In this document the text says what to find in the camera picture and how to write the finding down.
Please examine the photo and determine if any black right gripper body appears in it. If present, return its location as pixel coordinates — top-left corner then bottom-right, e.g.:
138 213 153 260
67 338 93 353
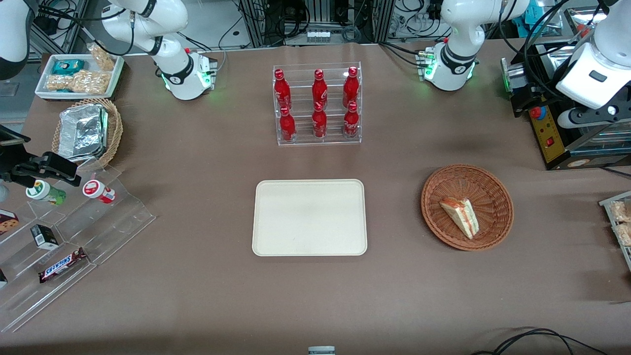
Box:
0 147 30 185

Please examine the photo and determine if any triangular sandwich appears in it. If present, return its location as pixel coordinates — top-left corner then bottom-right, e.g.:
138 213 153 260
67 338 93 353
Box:
439 197 480 240

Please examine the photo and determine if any oval tan wicker basket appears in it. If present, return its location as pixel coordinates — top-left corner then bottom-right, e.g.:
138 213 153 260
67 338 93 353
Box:
51 98 124 171

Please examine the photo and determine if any white rectangular snack tray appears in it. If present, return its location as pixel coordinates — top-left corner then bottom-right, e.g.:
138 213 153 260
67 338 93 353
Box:
598 191 631 273
35 53 125 101

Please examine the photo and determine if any round brown wicker basket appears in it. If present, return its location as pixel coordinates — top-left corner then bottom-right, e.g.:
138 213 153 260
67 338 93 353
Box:
421 164 515 251

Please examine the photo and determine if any cream plastic tray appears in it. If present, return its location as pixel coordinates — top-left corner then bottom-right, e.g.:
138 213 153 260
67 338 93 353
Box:
251 178 368 257

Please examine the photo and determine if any silver foil container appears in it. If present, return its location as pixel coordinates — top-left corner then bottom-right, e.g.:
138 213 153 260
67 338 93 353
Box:
58 104 109 162

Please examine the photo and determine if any black glass food warmer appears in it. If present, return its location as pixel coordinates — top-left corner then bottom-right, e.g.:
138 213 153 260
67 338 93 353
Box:
500 5 631 172

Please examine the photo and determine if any brown cookie box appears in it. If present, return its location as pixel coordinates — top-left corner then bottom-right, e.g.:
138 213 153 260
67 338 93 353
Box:
0 209 20 236

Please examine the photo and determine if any small black box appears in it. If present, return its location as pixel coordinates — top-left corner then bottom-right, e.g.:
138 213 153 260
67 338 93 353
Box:
30 224 60 250

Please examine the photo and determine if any steel warmer pan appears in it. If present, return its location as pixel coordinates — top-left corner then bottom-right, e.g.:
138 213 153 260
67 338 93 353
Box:
536 44 592 79

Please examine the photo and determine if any clear acrylic stepped stand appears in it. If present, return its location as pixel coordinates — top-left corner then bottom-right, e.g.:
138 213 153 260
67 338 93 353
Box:
0 164 157 334

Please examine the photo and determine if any large clear peanut snack bag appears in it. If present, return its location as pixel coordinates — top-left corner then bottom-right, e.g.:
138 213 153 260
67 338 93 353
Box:
46 70 110 95

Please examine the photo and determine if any Snickers chocolate bar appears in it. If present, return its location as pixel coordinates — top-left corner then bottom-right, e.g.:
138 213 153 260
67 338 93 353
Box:
38 248 89 284

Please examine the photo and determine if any teal snack packet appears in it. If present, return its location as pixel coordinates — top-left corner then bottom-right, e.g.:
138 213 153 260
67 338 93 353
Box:
51 59 86 76

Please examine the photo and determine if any teal box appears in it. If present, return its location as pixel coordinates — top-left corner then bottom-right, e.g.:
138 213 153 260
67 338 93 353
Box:
524 2 560 26

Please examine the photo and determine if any small clear snack bag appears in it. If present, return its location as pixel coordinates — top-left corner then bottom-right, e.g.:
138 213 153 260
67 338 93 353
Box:
87 43 117 72

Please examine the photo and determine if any red cola bottle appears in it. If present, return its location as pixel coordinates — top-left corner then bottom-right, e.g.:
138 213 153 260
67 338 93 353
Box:
280 106 297 143
342 67 359 107
312 69 328 107
343 101 360 140
274 69 292 110
312 101 328 140

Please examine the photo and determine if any clear acrylic bottle rack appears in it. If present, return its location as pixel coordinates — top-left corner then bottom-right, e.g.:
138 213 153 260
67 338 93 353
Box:
273 61 363 146

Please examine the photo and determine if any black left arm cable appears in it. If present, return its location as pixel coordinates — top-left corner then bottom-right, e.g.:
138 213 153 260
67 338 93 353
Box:
497 0 612 102

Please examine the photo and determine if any black left base cable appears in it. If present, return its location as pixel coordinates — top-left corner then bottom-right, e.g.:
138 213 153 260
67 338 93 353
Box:
379 41 425 67

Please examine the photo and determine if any black floor cable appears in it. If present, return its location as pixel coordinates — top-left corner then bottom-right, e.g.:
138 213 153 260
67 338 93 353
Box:
470 327 610 355

